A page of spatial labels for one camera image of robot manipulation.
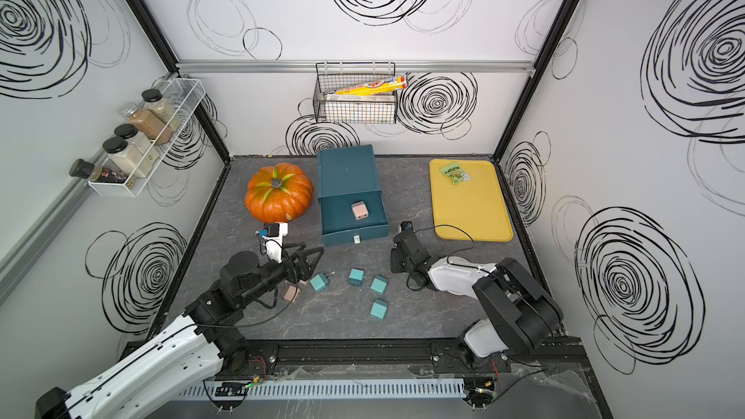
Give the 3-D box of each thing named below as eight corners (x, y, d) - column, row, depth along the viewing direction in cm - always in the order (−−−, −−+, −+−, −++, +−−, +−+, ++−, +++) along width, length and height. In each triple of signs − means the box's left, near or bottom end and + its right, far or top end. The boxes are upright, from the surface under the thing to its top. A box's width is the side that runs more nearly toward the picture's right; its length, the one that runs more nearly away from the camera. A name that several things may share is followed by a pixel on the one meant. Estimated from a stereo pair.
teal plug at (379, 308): (369, 314, 83) (369, 311, 81) (376, 299, 86) (376, 296, 84) (383, 321, 82) (383, 318, 80) (389, 306, 84) (390, 303, 82)
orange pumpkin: (251, 229, 100) (237, 208, 90) (265, 185, 113) (255, 163, 103) (307, 228, 100) (300, 208, 90) (315, 185, 113) (309, 163, 103)
